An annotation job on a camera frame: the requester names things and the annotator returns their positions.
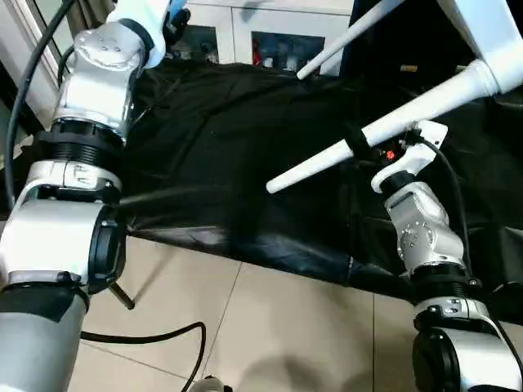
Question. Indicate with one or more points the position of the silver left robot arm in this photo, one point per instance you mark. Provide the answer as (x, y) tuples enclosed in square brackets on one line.
[(90, 102)]

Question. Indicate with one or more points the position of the white sideboard cabinet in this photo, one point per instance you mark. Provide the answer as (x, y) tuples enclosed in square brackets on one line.
[(286, 20)]

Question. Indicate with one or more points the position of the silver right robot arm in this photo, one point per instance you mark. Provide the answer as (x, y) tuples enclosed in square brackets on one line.
[(425, 220)]

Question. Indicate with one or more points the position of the black case with yellow label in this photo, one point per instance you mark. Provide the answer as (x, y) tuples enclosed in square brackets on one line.
[(429, 41)]

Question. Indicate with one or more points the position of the black table mat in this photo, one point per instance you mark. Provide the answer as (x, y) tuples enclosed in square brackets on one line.
[(224, 163)]

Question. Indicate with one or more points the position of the black metal table frame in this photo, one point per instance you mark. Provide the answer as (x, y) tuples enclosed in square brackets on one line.
[(122, 298)]

